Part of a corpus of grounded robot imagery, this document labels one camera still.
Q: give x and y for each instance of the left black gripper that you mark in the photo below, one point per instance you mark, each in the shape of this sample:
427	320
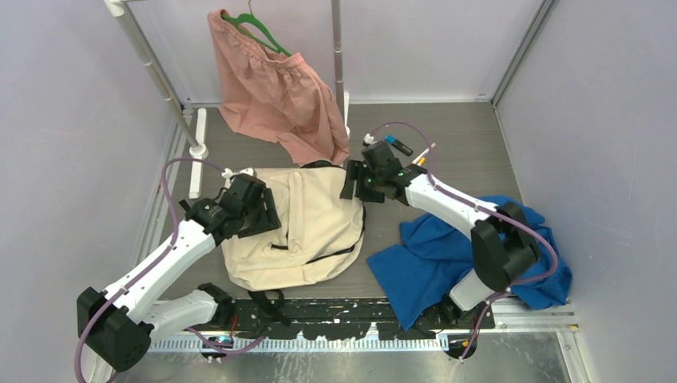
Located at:
269	219

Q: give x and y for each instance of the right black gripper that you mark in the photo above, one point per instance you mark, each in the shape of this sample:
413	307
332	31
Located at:
354	167

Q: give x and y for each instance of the blue black highlighter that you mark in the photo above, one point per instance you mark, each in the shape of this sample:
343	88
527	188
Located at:
399	145

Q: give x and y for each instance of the beige canvas backpack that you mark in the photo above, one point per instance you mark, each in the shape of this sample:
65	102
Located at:
320	236

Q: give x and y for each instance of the yellow white pen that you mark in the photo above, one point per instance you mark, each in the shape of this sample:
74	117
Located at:
419	160

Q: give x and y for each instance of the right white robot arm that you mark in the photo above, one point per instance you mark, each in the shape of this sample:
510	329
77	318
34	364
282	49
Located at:
503	245

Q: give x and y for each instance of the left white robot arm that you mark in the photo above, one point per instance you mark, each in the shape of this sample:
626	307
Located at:
121	322

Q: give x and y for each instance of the pink cloth garment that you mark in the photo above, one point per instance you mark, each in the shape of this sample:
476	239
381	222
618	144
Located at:
272	97

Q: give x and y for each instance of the white clothes rack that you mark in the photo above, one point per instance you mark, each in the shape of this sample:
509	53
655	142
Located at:
198	150

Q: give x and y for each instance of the blue cloth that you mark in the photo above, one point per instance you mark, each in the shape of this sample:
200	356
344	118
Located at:
433	256

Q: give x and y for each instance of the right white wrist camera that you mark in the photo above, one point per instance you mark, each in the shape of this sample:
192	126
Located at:
368	140

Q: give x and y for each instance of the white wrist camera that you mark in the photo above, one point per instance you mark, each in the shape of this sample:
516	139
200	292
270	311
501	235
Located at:
368	140
228	174

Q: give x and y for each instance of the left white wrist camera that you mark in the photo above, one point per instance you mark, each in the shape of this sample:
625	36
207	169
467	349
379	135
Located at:
228	174

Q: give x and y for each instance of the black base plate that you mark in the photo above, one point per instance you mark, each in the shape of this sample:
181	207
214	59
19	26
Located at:
336	319

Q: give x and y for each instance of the white slotted cable duct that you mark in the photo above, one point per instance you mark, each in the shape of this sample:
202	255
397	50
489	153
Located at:
189	343

